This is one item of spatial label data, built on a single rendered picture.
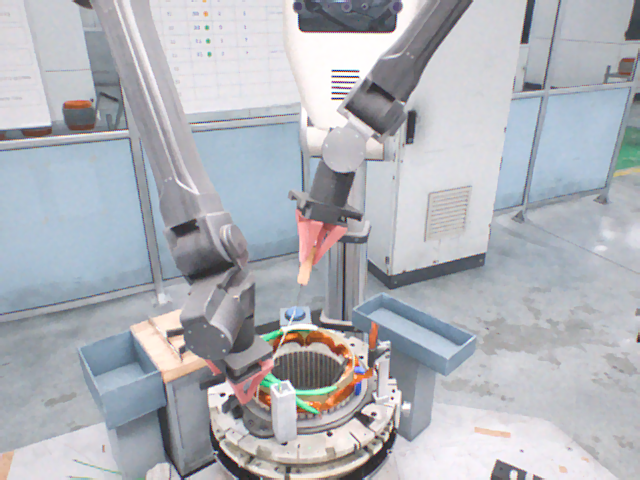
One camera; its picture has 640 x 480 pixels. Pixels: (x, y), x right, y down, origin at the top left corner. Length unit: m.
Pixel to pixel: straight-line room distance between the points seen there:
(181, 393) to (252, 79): 2.21
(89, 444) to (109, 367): 0.23
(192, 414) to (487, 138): 2.65
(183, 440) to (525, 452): 0.74
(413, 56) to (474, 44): 2.45
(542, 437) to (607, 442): 1.27
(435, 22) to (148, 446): 0.92
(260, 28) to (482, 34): 1.22
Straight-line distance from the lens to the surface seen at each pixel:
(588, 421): 2.67
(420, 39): 0.69
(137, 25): 0.69
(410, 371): 1.13
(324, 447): 0.80
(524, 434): 1.34
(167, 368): 1.02
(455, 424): 1.32
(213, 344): 0.61
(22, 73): 2.86
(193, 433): 1.15
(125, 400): 1.03
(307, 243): 0.74
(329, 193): 0.72
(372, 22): 1.08
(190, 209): 0.63
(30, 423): 2.72
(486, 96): 3.27
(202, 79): 2.94
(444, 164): 3.18
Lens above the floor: 1.68
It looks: 26 degrees down
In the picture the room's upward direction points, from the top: straight up
